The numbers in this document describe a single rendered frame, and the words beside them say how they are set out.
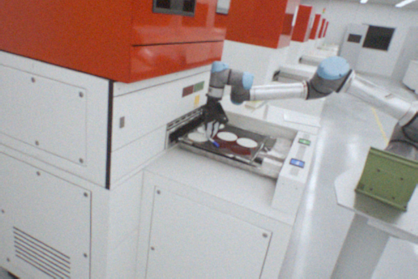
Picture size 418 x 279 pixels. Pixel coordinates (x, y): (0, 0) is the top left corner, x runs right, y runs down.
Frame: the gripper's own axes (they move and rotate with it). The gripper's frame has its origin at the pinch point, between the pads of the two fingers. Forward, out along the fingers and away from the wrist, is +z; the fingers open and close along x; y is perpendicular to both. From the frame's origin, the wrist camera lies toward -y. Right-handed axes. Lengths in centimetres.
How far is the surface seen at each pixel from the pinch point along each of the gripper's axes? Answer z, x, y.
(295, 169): -4.5, -11.1, -42.1
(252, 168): 7.5, -10.8, -20.8
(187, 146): 7.5, 7.9, 7.0
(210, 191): 9.3, 15.5, -26.8
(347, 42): -18, -1074, 636
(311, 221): 92, -121, 6
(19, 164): 16, 77, 26
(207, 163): 9.6, 4.5, -6.9
